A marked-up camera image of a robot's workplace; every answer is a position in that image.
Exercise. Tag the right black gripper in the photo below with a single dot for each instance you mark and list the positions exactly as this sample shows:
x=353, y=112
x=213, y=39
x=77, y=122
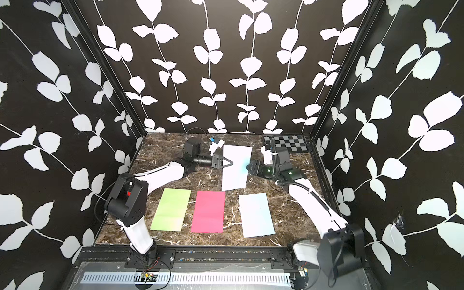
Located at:
x=258, y=169

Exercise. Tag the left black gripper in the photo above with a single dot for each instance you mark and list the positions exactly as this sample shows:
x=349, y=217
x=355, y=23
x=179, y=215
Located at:
x=217, y=162

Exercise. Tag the light blue paper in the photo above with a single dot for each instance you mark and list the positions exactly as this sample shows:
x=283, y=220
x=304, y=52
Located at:
x=255, y=215
x=235, y=176

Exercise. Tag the pink paper sheet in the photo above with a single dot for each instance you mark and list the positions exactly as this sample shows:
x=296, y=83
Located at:
x=208, y=216

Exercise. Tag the yellow-green paper sheet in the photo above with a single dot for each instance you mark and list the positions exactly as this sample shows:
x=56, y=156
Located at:
x=171, y=210

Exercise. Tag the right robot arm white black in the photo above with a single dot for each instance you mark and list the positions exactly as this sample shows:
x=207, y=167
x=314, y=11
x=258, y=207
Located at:
x=341, y=250

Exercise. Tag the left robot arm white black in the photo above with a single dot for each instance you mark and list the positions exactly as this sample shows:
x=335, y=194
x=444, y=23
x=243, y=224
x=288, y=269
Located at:
x=127, y=200

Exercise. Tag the checkerboard calibration board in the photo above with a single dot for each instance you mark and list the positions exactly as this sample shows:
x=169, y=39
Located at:
x=293, y=143

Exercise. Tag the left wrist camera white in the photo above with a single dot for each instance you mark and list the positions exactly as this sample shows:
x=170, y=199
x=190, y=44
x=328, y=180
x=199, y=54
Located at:
x=216, y=144

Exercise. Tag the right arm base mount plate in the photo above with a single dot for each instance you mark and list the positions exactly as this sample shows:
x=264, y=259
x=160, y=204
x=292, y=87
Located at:
x=282, y=258

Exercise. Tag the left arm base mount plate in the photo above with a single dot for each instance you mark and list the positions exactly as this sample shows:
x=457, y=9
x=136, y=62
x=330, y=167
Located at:
x=153, y=259

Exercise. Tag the white perforated rail strip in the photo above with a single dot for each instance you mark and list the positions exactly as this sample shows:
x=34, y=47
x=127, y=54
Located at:
x=127, y=278

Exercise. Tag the small electronics board with wires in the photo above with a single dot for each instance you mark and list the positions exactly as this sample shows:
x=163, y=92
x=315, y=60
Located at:
x=145, y=277

